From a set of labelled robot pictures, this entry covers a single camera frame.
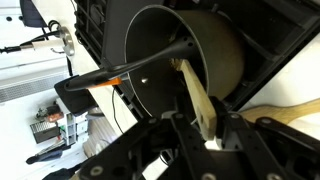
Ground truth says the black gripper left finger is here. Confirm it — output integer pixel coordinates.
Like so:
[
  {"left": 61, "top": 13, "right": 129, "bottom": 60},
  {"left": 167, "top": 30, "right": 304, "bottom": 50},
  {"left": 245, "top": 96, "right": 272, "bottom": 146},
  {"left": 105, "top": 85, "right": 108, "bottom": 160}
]
[{"left": 79, "top": 114, "right": 213, "bottom": 180}]

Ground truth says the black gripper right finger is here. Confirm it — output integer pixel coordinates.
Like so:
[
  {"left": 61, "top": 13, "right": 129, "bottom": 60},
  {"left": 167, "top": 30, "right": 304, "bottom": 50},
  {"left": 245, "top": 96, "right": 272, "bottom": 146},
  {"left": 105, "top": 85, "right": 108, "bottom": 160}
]
[{"left": 211, "top": 97, "right": 320, "bottom": 180}]

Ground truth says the wooden spatula on counter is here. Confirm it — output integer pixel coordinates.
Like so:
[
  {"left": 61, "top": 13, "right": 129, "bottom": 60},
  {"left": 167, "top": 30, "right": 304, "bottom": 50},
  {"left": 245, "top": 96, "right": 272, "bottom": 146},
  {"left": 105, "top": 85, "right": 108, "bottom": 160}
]
[{"left": 240, "top": 98, "right": 320, "bottom": 124}]

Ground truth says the white storage shelf unit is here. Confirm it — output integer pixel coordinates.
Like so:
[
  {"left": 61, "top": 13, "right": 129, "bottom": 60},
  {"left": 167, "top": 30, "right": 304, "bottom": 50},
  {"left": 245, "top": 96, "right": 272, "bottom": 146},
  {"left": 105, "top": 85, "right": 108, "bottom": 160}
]
[{"left": 56, "top": 98, "right": 89, "bottom": 145}]

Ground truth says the black office chair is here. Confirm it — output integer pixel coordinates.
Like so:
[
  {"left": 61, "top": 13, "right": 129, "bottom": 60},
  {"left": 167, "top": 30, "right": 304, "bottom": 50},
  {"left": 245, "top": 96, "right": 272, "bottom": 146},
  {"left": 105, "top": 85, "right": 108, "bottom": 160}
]
[{"left": 54, "top": 78, "right": 97, "bottom": 116}]

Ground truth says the dark grey saucepan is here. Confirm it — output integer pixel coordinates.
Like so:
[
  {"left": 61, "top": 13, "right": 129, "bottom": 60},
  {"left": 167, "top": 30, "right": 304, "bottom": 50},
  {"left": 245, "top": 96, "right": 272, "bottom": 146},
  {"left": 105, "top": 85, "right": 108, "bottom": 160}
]
[{"left": 65, "top": 5, "right": 245, "bottom": 118}]

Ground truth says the stainless steel gas stove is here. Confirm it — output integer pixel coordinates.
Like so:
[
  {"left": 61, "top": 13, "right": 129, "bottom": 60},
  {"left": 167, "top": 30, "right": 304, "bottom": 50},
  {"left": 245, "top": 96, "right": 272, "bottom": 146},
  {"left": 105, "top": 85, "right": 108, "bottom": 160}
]
[{"left": 66, "top": 0, "right": 319, "bottom": 118}]

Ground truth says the silver round metal fixture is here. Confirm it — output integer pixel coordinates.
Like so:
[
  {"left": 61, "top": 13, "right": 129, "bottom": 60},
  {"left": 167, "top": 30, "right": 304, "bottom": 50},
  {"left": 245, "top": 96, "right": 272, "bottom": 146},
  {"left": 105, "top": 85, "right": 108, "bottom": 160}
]
[{"left": 51, "top": 26, "right": 75, "bottom": 56}]

